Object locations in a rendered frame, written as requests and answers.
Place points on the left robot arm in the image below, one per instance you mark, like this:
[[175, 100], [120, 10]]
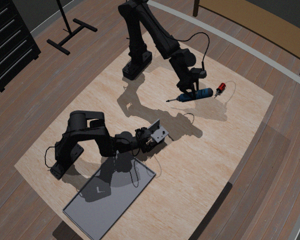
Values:
[[134, 12]]

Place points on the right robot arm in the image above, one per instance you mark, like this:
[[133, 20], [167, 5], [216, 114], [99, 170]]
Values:
[[69, 149]]

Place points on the dark blue electric screwdriver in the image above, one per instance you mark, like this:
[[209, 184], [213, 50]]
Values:
[[200, 94]]

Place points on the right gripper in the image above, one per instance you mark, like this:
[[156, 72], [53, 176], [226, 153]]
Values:
[[144, 147]]

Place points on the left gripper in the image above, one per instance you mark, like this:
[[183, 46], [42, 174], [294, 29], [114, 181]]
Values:
[[187, 80]]

